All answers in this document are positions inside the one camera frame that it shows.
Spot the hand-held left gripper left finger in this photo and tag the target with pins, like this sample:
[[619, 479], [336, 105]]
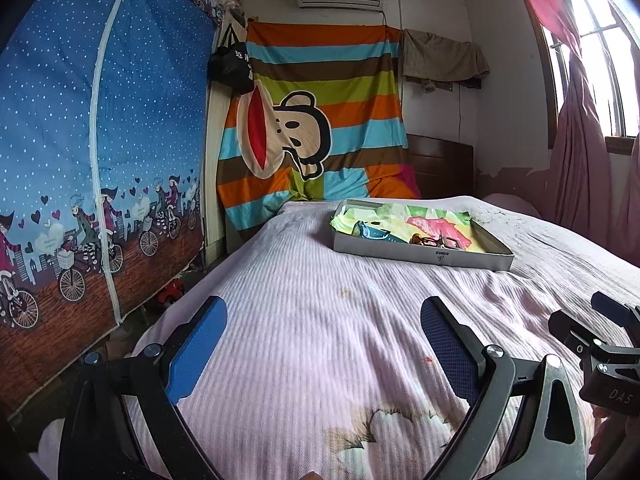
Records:
[[197, 350]]

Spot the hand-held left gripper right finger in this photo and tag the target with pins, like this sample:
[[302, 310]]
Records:
[[447, 350]]

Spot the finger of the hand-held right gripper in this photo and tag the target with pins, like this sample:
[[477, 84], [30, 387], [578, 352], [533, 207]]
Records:
[[575, 335], [612, 308]]

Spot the shallow grey cardboard box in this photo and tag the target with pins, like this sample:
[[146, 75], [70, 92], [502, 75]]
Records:
[[425, 255]]

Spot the red toy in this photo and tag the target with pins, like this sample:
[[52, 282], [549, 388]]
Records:
[[170, 294]]

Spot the colourful crumpled paper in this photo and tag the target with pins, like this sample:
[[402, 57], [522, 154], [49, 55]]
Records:
[[395, 215]]

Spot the pink curtain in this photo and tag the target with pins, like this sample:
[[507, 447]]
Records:
[[580, 160]]

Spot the dark wooden headboard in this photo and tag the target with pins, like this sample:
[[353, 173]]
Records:
[[440, 165]]

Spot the window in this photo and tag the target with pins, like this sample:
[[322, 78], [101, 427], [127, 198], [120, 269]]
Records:
[[605, 60]]

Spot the striped monkey print blanket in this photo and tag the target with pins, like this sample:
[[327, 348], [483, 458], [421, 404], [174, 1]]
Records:
[[350, 110]]

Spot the blue printed fabric wardrobe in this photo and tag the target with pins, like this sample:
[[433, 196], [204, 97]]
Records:
[[75, 110]]

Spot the hanging black bag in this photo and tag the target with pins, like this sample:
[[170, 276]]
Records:
[[230, 67]]

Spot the hanging brown clothes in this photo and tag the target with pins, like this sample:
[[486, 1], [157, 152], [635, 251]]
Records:
[[440, 60]]

